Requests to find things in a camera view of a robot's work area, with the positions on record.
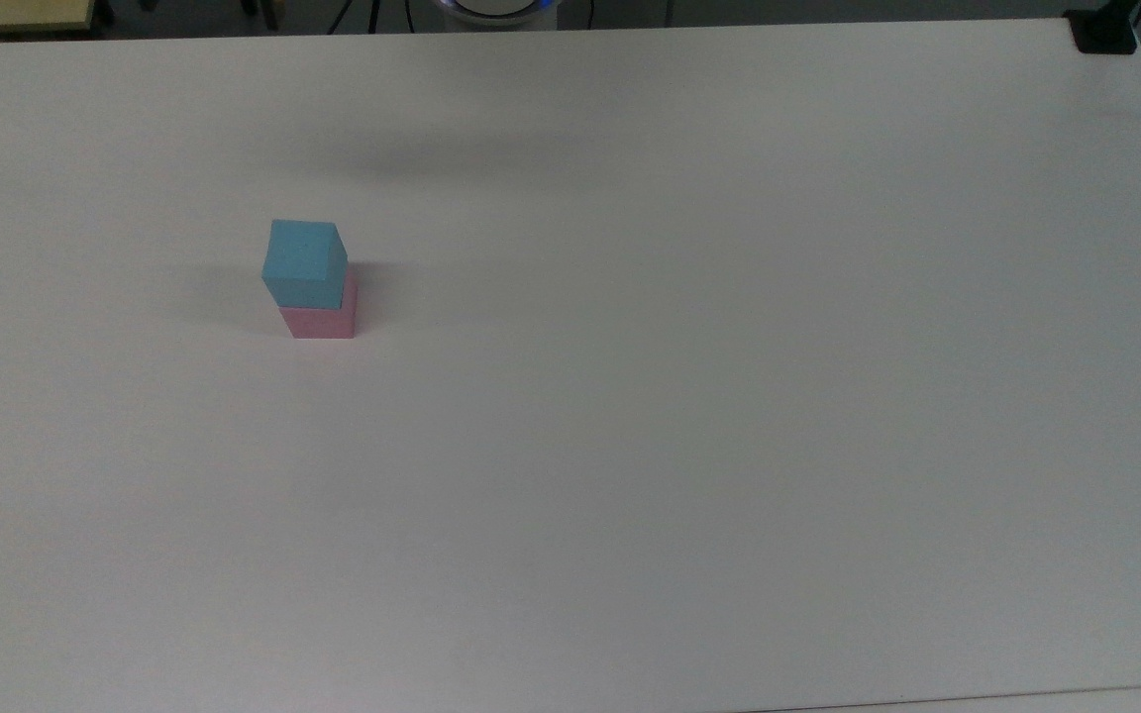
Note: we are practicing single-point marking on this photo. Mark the yellow wooden table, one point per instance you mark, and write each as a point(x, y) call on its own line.
point(6, 12)

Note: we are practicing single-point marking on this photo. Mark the blue foam cube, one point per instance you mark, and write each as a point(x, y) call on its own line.
point(301, 262)

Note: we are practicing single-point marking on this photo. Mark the black table clamp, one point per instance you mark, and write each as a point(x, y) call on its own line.
point(1103, 35)

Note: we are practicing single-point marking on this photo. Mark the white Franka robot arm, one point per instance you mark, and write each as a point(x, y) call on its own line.
point(496, 8)

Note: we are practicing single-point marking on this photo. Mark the pink foam cube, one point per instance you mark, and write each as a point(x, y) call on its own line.
point(323, 324)

